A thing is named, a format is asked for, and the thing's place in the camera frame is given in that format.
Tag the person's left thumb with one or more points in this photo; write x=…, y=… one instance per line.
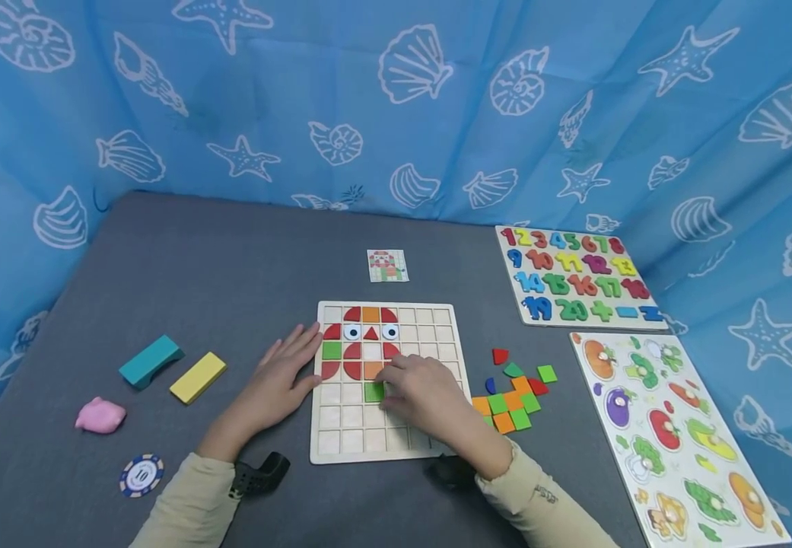
x=308, y=383

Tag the pink fish toy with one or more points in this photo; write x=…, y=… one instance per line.
x=100, y=416

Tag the blue and white poker chip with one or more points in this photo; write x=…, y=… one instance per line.
x=141, y=476

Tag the black wrist band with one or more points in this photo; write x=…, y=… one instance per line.
x=259, y=473
x=452, y=472

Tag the pile of loose colourful pieces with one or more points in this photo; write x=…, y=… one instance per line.
x=513, y=403

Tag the small pattern card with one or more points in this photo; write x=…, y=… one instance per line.
x=387, y=266

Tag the person's left forearm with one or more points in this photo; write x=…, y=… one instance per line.
x=190, y=495

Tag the person's right forearm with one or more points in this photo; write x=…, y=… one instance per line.
x=539, y=502

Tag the person's left hand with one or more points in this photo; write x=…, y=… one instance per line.
x=269, y=396

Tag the person's right fingers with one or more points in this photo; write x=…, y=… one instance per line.
x=399, y=407

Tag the teal arch block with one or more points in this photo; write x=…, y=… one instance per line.
x=149, y=364

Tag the set of colourful number pieces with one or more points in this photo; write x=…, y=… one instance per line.
x=582, y=285

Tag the set of vegetable peg pieces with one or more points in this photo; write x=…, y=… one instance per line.
x=665, y=430

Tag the yellow rectangular block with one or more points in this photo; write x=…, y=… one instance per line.
x=197, y=377

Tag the person's right index finger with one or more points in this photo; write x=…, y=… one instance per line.
x=399, y=367

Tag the person's right hand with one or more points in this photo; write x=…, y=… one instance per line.
x=433, y=399

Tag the person's left fingers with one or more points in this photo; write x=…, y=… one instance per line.
x=296, y=346

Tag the set of fitted colourful tiles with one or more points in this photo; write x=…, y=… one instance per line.
x=352, y=370

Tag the number puzzle board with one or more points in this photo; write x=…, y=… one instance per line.
x=577, y=320

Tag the vegetable peg puzzle board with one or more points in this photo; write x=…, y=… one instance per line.
x=632, y=495

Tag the green square tile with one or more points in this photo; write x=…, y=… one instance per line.
x=371, y=393

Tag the wooden grid puzzle board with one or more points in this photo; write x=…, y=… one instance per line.
x=351, y=426

